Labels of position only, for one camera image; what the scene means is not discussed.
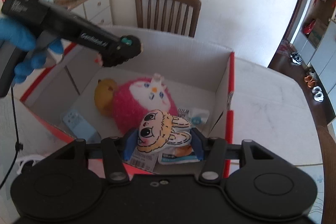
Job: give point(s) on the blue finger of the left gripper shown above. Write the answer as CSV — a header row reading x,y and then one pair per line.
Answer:
x,y
197,142
129,144

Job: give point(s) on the cartoon face plush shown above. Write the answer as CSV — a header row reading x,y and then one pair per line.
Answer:
x,y
159,130

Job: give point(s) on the pink fuzzy plush ball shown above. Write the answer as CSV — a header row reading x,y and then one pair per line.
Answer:
x,y
136,98

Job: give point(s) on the yellow hot dog squishy toy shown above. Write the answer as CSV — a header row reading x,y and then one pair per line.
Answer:
x,y
103,96

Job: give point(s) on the blue gloved left hand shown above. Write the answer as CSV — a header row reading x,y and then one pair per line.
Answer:
x,y
23,48

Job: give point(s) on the white blue snack packet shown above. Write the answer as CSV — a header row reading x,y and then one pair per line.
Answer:
x,y
181,155

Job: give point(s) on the light blue remote control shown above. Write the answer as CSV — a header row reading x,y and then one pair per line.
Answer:
x,y
80,127

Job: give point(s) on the red and white cardboard box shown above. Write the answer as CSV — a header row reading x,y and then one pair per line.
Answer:
x,y
176,84

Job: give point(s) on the white drawer cabinet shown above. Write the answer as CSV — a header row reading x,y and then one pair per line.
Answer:
x,y
98,12

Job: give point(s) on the dark wooden chair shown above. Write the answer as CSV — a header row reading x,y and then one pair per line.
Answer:
x,y
174,16

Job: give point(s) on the white wall cupboard unit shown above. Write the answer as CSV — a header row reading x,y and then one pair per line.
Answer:
x,y
314,39

